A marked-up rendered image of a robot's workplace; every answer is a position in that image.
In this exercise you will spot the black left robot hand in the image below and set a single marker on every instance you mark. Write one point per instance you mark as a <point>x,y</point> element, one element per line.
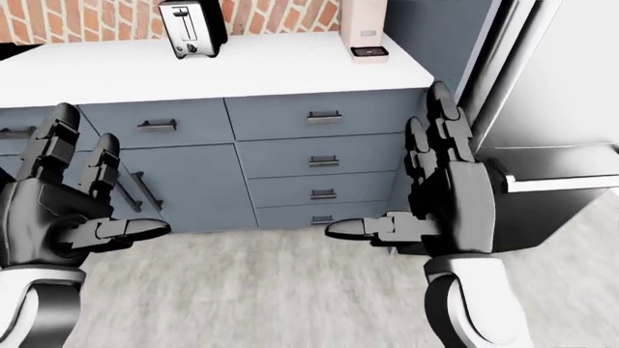
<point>46,203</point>

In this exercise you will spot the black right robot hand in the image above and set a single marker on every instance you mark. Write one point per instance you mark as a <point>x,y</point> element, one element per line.
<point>464,206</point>

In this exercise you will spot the stainless steel refrigerator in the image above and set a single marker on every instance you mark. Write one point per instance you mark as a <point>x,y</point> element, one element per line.
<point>546,119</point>

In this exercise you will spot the blue-grey tall side panel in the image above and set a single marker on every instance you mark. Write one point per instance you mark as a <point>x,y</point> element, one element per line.
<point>430,40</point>

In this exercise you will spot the blue-grey base cabinet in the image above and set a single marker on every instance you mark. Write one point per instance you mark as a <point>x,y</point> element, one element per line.
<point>232,159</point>

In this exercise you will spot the beige coffee machine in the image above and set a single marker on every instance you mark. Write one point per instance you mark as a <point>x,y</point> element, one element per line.
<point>363,29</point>

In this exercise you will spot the white countertop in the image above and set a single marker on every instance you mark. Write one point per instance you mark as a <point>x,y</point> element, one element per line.
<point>217,69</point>

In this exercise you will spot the silver black toaster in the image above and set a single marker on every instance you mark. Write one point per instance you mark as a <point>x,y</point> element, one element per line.
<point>193,27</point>

